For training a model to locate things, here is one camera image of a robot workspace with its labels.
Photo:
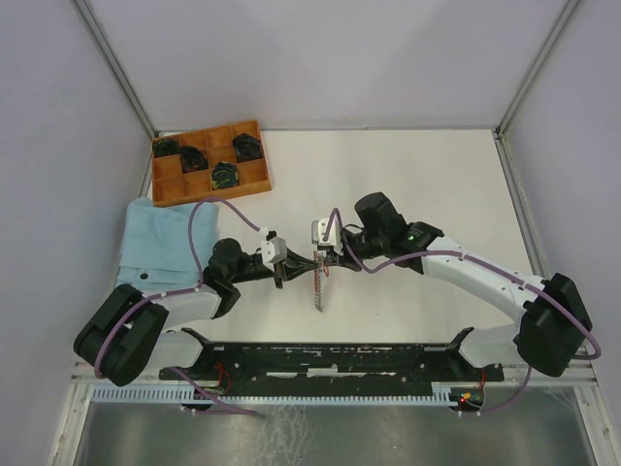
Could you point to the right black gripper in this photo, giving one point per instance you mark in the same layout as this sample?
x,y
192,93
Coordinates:
x,y
334,258

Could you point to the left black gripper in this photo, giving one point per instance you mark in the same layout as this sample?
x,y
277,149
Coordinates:
x,y
292,267

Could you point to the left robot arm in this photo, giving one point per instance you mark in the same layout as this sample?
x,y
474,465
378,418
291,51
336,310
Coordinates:
x,y
131,333

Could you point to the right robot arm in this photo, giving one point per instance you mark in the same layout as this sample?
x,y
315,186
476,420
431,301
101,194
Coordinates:
x,y
548,320

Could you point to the black coil with green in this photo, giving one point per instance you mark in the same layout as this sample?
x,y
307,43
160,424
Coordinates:
x,y
224,175

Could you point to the wooden compartment tray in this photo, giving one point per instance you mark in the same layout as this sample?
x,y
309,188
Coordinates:
x,y
170,186

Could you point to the black coil top right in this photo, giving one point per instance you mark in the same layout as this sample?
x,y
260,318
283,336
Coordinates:
x,y
247,148

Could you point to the light blue cloth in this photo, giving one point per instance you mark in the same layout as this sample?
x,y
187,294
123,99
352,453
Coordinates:
x,y
163,248

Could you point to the black coil top left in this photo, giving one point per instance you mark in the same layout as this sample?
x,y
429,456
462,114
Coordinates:
x,y
165,147

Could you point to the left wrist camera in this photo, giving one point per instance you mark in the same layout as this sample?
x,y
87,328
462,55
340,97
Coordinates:
x,y
273,248

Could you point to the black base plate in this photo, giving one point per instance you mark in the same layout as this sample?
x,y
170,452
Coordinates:
x,y
336,369

